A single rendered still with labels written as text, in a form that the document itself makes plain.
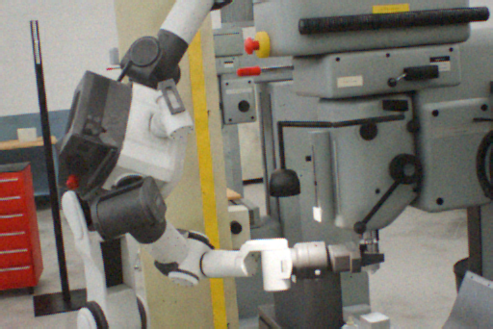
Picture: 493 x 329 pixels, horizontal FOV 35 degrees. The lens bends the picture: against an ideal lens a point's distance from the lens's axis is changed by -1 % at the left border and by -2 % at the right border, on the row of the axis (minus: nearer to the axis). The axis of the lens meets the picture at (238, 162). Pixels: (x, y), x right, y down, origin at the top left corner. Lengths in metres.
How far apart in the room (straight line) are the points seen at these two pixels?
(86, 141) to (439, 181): 0.82
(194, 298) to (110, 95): 1.87
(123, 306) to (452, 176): 0.99
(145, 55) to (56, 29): 8.73
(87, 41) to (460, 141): 9.14
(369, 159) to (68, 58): 9.11
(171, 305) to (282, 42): 2.14
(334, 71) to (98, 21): 9.15
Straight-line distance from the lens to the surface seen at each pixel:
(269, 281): 1.89
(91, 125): 1.85
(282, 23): 1.70
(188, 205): 3.55
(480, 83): 1.90
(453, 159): 1.86
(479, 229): 2.19
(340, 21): 1.68
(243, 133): 10.26
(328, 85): 1.72
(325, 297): 2.25
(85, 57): 10.74
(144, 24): 3.47
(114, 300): 2.25
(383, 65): 1.77
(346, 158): 1.79
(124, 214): 1.80
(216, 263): 1.98
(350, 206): 1.81
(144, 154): 1.88
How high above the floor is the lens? 1.75
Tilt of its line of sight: 8 degrees down
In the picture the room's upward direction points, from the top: 5 degrees counter-clockwise
